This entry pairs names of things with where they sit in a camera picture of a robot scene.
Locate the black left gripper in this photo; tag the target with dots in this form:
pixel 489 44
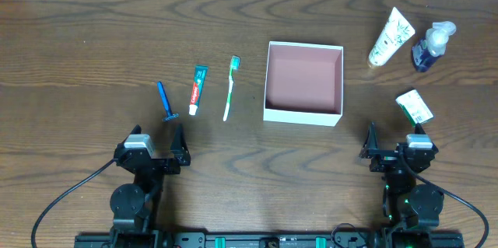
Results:
pixel 156 162

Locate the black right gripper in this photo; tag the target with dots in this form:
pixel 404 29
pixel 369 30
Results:
pixel 391 156

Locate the green Dettol soap box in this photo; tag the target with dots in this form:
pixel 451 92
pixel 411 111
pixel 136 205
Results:
pixel 414 107

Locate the Colgate toothpaste tube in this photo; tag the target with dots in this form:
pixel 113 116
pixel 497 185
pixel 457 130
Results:
pixel 199 79

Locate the blue foam soap bottle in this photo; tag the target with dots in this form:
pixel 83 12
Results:
pixel 433 46

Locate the white Pantene tube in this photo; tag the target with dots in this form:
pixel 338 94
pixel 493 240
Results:
pixel 395 33

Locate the green white toothbrush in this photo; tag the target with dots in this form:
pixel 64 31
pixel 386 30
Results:
pixel 234 65

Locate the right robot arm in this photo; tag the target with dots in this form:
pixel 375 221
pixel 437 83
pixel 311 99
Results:
pixel 413 209

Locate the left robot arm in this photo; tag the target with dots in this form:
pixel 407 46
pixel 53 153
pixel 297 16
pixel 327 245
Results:
pixel 135 204

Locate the blue disposable razor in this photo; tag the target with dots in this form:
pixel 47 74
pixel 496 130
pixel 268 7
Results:
pixel 170 115

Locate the white square cardboard box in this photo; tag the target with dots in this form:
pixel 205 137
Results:
pixel 304 84

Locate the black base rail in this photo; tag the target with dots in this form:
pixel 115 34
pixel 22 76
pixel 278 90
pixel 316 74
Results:
pixel 334 239

